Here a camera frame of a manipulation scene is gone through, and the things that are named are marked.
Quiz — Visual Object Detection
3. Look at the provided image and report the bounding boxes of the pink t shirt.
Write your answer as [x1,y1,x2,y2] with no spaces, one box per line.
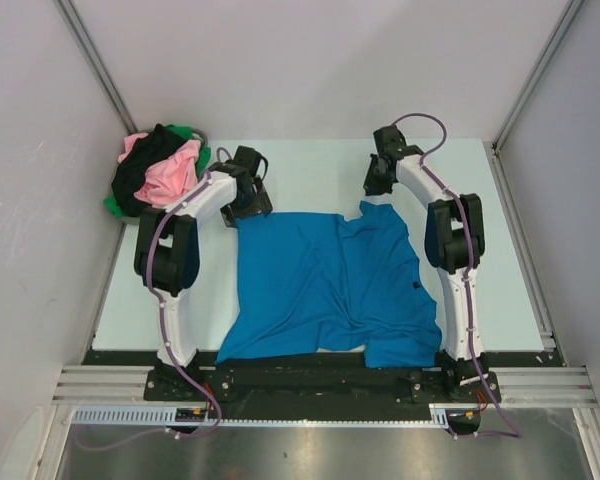
[131,139,203,207]

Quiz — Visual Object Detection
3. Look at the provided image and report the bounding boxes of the white slotted cable duct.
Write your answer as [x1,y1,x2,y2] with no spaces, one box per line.
[72,405,449,429]

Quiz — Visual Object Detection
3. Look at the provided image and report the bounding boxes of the green t shirt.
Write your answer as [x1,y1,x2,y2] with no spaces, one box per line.
[103,123,213,219]

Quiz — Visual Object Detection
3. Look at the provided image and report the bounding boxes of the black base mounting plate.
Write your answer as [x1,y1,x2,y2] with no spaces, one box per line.
[83,350,563,420]

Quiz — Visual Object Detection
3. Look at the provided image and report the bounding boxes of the black t shirt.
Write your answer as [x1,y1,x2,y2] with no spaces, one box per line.
[111,124,185,217]

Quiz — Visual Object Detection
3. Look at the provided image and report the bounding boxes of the aluminium frame rail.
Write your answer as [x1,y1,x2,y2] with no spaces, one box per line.
[52,366,598,408]

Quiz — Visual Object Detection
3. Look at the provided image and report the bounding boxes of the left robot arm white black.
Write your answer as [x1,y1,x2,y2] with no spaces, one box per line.
[134,146,273,400]

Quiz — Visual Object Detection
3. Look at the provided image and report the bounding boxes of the grey laundry basket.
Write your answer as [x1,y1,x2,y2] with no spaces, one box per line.
[119,127,211,224]

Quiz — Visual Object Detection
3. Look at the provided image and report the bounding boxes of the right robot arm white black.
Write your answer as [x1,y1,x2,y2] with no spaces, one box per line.
[363,124,489,401]

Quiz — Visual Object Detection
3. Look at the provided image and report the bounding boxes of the blue t shirt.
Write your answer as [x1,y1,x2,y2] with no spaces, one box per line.
[216,201,442,368]

